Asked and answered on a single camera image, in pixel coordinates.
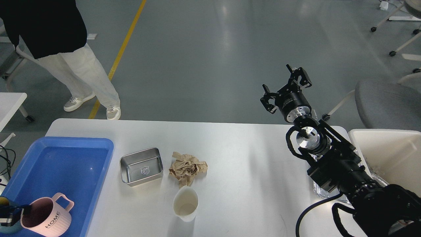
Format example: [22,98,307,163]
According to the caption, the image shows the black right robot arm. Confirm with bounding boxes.
[260,65,421,237]

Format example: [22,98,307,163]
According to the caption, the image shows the crumpled brown paper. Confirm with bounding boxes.
[169,151,209,188]

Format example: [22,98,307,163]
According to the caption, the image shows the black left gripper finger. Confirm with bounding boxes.
[0,205,32,215]
[0,214,21,227]

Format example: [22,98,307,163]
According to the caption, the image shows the blue plastic tray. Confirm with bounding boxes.
[2,137,114,237]

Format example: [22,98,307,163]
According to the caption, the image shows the pink ribbed HOME mug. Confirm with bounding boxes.
[20,193,75,237]

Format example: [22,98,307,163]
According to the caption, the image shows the stainless steel rectangular box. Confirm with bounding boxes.
[120,147,164,187]

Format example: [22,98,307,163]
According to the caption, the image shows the aluminium foil tray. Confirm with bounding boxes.
[312,148,385,203]

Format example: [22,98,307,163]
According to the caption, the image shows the beige plastic bin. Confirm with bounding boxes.
[348,129,421,196]

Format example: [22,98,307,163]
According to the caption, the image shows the white side table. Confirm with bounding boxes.
[0,92,34,131]

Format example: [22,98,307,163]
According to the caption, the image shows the black cables at left edge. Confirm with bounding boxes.
[0,146,16,180]

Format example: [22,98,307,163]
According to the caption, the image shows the white chair left background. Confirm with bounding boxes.
[1,36,41,92]

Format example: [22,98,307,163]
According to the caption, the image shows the white chair legs top right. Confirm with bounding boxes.
[371,0,421,56]

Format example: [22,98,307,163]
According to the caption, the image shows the white paper cup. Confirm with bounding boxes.
[173,185,199,222]

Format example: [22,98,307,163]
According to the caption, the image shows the person in white trousers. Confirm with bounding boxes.
[0,0,121,120]

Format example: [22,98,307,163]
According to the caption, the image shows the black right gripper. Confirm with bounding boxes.
[260,64,312,124]

